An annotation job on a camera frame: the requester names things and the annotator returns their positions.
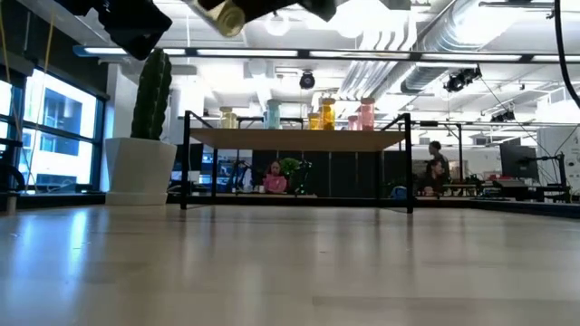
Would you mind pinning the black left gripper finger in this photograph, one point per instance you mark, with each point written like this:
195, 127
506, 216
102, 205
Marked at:
322, 9
263, 6

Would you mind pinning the orange pill bottle white cap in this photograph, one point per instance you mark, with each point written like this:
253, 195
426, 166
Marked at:
328, 115
313, 122

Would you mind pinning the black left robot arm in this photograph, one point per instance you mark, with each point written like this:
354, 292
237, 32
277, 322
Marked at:
4, 176

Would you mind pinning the long linear ceiling light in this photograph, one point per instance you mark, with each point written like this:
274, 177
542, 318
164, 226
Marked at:
254, 52

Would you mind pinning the green cactus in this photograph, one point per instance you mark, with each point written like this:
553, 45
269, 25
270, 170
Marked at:
154, 99

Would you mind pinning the light wooden table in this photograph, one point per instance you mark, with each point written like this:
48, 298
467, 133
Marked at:
294, 140

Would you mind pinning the white hexagonal plant pot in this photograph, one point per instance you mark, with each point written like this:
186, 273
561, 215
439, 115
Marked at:
140, 172

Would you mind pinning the black track spotlight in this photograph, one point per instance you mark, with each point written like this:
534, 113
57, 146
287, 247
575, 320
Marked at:
503, 116
460, 80

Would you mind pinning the green leafy plant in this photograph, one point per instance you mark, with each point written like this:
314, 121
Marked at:
290, 166

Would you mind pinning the black partition panels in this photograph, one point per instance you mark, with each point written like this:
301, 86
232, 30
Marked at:
344, 174

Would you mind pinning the person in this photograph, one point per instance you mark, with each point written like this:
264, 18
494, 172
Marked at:
438, 158
432, 181
275, 183

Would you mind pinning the blue round object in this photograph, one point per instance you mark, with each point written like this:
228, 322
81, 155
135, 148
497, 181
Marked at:
399, 194

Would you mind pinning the black computer monitor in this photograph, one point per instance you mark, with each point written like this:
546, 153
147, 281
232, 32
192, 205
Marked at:
516, 160

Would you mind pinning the black round ceiling camera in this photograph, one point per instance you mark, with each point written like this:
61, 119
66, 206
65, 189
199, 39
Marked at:
307, 81

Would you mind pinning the silver ventilation duct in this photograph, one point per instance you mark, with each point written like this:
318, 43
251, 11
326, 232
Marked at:
423, 79

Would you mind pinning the black aluminium extrusion frame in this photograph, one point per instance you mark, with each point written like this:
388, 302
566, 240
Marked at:
68, 200

